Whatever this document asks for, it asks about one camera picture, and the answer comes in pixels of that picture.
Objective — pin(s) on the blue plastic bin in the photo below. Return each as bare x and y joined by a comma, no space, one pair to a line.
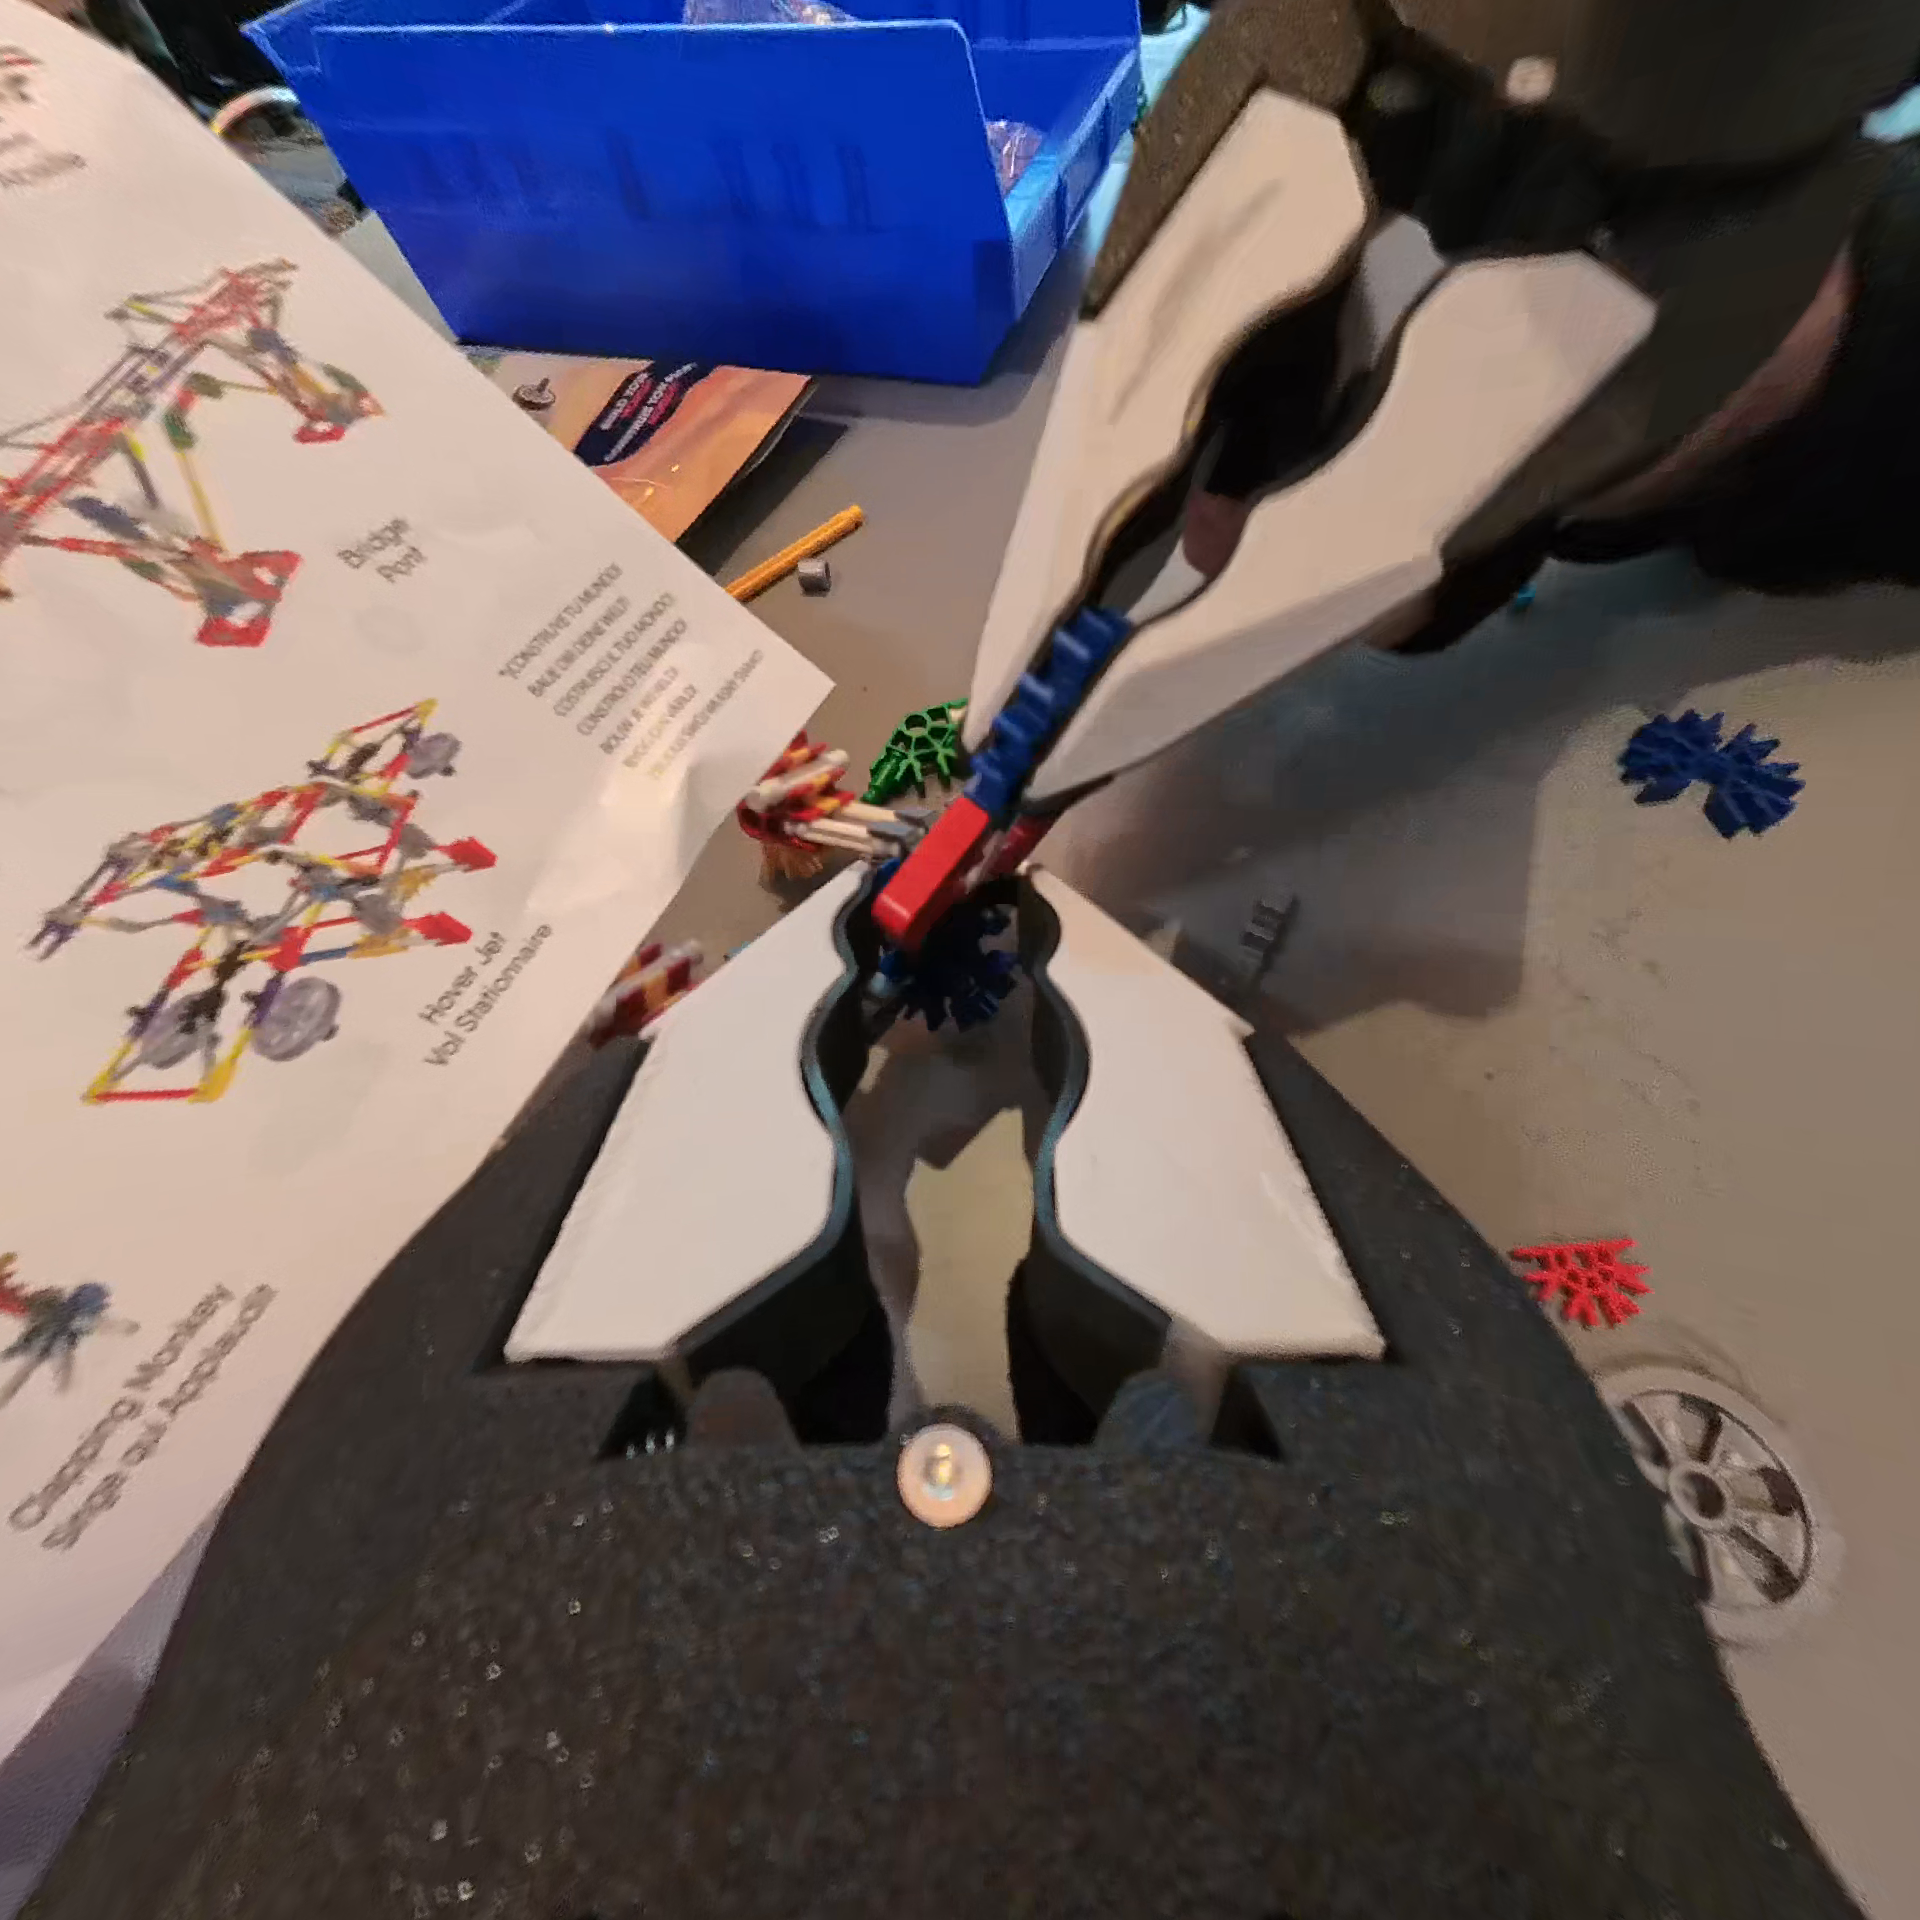
674,195

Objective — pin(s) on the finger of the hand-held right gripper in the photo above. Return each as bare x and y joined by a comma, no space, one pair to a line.
1425,437
1156,346

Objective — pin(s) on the brown plastic bag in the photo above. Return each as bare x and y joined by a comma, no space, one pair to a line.
689,437

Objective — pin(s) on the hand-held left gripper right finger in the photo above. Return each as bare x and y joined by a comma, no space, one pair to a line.
1200,1186

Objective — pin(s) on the dark grey connector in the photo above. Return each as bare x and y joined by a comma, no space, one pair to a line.
1269,932

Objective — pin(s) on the clear plastic bag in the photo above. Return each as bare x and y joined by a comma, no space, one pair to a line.
1017,151

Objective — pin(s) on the red half snowflake connector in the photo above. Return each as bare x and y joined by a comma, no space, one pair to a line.
1583,1278

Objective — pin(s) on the grey spoked pulley wheel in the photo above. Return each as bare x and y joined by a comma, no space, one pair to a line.
1710,1486

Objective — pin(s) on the person's right forearm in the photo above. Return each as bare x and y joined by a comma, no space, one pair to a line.
1847,495

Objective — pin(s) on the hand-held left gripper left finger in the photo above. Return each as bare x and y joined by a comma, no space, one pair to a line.
689,1186

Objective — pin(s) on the person's right hand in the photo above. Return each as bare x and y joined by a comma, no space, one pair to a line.
1755,421

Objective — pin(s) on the blue snowflake connector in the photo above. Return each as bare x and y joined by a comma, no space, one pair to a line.
1710,774
1051,698

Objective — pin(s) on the toy models instruction sheet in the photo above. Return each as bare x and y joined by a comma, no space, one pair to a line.
300,630

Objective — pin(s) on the long yellow rod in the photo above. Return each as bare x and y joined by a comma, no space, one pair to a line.
795,554

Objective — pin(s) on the colourful construction toy model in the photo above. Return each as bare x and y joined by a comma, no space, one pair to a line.
937,863

